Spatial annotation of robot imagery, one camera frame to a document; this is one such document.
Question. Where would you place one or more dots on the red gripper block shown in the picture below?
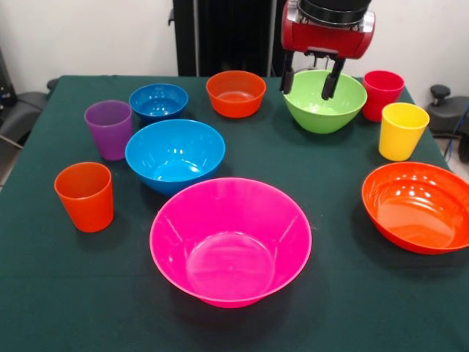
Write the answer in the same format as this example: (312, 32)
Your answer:
(326, 38)

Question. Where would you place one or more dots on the pink large plastic bowl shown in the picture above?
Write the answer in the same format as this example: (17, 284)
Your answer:
(231, 242)

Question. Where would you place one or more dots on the crimson plastic cup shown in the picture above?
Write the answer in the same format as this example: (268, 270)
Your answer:
(381, 91)

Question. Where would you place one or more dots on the orange small plastic bowl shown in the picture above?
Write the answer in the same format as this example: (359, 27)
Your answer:
(236, 95)

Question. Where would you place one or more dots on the lemon yellow plastic cup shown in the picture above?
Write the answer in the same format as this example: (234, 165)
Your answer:
(401, 135)

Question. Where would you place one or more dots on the dark blue small bowl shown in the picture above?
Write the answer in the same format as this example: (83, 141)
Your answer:
(158, 102)

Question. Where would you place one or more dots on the light blue medium bowl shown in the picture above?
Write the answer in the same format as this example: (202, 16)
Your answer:
(175, 157)

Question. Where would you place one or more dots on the orange shallow plastic bowl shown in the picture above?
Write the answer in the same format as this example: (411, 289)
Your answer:
(417, 212)

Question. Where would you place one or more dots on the purple plastic cup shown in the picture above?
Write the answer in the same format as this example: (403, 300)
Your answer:
(108, 132)

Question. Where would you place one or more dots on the dark green tablecloth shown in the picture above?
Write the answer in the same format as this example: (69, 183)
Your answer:
(366, 311)

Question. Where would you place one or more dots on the orange plastic cup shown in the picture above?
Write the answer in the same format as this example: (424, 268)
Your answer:
(86, 205)

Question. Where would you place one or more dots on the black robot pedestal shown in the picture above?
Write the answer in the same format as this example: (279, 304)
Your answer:
(234, 36)

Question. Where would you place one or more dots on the black pedestal foot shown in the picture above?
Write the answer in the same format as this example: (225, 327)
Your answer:
(445, 110)
(22, 110)

